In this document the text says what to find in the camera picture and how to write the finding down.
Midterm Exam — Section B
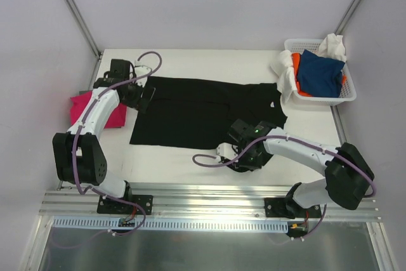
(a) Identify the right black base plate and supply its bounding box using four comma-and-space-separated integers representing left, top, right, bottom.
264, 197, 322, 219

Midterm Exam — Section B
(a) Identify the orange t shirt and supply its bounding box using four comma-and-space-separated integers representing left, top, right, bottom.
291, 53, 311, 97

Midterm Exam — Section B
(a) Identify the blue t shirt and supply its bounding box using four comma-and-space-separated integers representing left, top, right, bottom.
298, 50, 344, 98

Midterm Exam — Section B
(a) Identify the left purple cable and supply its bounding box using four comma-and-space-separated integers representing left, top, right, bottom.
50, 51, 164, 248

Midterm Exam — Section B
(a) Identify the white plastic basket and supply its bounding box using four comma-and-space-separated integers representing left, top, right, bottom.
284, 34, 357, 106

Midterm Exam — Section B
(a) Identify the aluminium mounting rail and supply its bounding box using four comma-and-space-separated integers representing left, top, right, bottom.
38, 182, 380, 222

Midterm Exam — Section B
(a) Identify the white t shirt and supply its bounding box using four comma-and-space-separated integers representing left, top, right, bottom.
270, 50, 298, 104

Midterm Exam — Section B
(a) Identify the folded pink t shirt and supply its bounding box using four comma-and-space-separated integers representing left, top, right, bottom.
70, 91, 127, 129

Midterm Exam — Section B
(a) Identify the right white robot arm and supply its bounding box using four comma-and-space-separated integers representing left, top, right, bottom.
216, 119, 374, 219

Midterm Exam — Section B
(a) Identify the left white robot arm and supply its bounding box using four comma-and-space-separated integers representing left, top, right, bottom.
52, 59, 155, 213

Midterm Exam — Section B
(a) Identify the black t shirt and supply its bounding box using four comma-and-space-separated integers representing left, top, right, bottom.
129, 77, 287, 150

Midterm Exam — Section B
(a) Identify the white slotted cable duct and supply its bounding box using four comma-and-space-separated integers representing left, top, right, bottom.
53, 216, 289, 234

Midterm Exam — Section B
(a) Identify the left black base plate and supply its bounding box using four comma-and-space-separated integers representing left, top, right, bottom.
96, 195, 154, 215

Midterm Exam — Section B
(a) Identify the white cloth in basket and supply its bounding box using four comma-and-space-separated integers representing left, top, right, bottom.
317, 33, 347, 62

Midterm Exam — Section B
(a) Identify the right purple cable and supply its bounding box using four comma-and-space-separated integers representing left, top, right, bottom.
193, 135, 377, 242

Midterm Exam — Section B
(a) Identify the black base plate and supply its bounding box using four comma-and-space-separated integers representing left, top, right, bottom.
264, 197, 322, 219
96, 195, 154, 215

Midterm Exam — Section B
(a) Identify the purple cable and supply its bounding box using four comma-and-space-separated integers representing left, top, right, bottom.
193, 135, 377, 242
50, 51, 164, 248

